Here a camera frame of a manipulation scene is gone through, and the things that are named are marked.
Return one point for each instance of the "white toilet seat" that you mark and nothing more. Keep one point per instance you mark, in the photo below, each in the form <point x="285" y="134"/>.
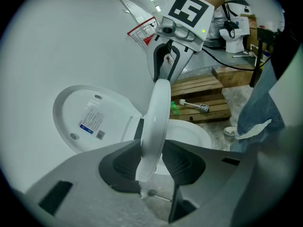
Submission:
<point x="157" y="117"/>

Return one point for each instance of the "cardboard box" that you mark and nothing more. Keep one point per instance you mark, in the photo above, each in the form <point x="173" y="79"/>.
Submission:
<point x="252" y="32"/>

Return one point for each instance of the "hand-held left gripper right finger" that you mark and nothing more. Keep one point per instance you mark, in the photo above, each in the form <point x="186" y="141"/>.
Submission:
<point x="213" y="174"/>

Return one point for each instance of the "small white toilet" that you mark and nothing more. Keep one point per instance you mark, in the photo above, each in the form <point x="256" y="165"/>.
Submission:
<point x="234" y="42"/>

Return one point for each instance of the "person's black jacket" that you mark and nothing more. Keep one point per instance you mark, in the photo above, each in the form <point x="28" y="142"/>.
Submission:
<point x="287" y="48"/>

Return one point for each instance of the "white toilet bowl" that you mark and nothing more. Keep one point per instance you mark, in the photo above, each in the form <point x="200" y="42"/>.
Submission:
<point x="189" y="133"/>

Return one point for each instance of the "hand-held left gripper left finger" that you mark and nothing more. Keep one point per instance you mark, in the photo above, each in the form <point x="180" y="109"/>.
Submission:
<point x="78" y="171"/>

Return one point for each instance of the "silver insulated duct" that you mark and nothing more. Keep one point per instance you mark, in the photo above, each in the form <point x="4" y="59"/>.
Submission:
<point x="216" y="25"/>

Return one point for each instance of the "white toilet lid with label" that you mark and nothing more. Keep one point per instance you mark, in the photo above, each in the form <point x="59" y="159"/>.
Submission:
<point x="78" y="103"/>

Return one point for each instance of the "black metal stand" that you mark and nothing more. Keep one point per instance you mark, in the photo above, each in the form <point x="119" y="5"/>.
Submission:
<point x="256" y="63"/>

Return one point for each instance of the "large wooden pallet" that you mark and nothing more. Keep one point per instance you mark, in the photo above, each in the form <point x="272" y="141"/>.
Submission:
<point x="201" y="91"/>

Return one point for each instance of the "small wooden pallet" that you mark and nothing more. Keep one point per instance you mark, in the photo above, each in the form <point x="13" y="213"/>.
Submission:
<point x="232" y="75"/>

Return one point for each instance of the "person's white shoe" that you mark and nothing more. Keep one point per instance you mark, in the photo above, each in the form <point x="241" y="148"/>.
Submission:
<point x="230" y="131"/>

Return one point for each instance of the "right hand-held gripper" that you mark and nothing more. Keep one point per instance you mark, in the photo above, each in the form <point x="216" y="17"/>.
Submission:
<point x="189" y="11"/>

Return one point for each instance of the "green plastic bottle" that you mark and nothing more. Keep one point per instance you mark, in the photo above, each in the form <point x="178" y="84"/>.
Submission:
<point x="174" y="109"/>

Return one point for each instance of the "white toilet brush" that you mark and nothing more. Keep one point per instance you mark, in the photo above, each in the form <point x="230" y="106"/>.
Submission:
<point x="193" y="105"/>

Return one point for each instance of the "short ceiling light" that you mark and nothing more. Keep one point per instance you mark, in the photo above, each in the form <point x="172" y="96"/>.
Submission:
<point x="158" y="8"/>

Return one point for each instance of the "person's leg in blue jeans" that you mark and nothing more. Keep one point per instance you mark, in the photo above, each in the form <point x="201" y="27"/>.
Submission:
<point x="258" y="107"/>

